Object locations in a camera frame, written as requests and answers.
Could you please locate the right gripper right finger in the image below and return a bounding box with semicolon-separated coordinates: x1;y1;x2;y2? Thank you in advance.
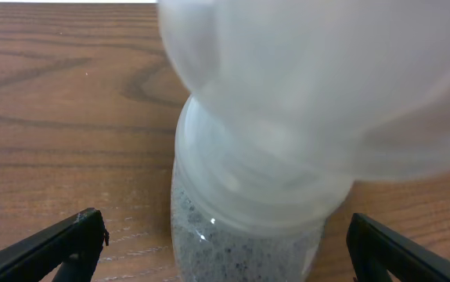
346;213;450;282

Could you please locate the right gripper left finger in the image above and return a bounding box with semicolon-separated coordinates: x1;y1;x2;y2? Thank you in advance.
0;208;110;282

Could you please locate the clear pump sanitizer bottle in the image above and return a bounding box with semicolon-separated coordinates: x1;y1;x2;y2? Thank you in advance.
157;0;450;281

